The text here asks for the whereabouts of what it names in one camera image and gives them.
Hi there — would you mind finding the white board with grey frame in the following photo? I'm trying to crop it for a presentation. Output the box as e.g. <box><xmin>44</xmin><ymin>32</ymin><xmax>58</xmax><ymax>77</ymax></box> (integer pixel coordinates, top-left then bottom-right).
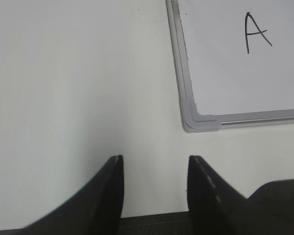
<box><xmin>166</xmin><ymin>0</ymin><xmax>294</xmax><ymax>133</ymax></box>

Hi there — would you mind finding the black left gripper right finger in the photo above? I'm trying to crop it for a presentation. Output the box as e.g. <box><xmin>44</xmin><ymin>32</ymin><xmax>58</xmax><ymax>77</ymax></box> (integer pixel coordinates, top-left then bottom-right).
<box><xmin>187</xmin><ymin>156</ymin><xmax>250</xmax><ymax>235</ymax></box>

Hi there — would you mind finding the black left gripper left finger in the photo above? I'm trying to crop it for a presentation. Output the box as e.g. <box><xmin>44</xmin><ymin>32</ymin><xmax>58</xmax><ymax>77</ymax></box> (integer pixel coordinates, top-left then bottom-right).
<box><xmin>0</xmin><ymin>155</ymin><xmax>124</xmax><ymax>235</ymax></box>

